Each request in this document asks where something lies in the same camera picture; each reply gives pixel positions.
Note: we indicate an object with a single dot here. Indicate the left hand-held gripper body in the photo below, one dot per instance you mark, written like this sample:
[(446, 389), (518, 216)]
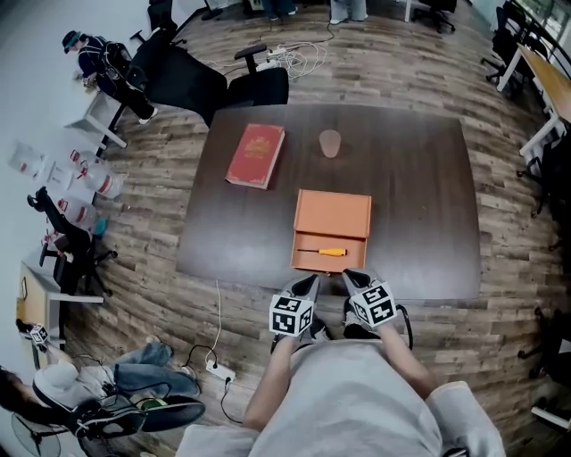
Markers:
[(290, 314)]

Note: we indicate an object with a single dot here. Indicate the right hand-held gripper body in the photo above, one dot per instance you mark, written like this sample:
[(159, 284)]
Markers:
[(374, 305)]

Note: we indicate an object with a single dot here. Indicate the orange wooden drawer box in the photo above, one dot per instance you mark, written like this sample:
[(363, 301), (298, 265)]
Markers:
[(332, 214)]

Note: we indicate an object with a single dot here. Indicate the person's left forearm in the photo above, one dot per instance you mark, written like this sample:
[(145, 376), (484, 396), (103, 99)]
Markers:
[(267, 384)]

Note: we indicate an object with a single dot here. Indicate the person's right forearm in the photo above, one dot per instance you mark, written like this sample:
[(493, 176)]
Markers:
[(406, 361)]

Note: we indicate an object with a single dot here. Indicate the white power strip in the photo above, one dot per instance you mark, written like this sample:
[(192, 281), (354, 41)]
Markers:
[(220, 370)]

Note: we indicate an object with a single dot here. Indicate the person's grey shirt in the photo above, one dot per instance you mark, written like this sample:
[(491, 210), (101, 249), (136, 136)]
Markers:
[(357, 401)]

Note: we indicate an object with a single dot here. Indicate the clear pinkish cup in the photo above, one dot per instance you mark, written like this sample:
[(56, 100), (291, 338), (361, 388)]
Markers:
[(330, 143)]

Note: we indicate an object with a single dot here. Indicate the red hardcover book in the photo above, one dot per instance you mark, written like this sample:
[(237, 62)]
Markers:
[(254, 154)]

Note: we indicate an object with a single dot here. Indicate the teal plastic basin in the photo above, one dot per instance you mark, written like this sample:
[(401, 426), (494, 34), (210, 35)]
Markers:
[(100, 226)]

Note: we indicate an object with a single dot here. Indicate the red-labelled water bottle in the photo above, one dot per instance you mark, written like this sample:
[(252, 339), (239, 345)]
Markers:
[(105, 180), (80, 213)]

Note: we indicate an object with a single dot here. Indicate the black reclined chair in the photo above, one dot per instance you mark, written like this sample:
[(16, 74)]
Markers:
[(178, 80)]

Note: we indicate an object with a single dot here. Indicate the wood-topped white desk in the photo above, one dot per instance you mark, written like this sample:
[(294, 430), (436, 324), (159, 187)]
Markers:
[(31, 285)]

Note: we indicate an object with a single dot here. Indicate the small white table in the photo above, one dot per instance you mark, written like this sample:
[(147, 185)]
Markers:
[(96, 118)]

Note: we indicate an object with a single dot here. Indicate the light wooden table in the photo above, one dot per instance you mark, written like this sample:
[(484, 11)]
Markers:
[(553, 85)]

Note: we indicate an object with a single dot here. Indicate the white water dispenser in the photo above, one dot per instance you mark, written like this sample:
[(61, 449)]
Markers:
[(29, 160)]

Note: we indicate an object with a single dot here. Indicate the black metal railing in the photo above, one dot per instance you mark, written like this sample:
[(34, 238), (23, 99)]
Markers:
[(546, 24)]

